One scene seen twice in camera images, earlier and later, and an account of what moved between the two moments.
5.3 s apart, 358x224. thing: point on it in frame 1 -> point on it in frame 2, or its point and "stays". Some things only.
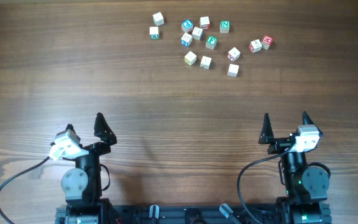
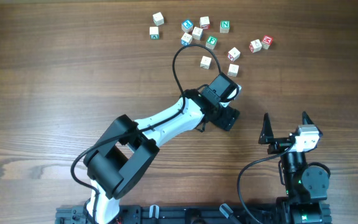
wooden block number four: [234, 54] stays
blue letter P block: [187, 26] stays
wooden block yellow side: [190, 58] -> [225, 104]
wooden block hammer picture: [206, 62] stays
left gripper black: [105, 136] -> [227, 123]
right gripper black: [279, 144] stays
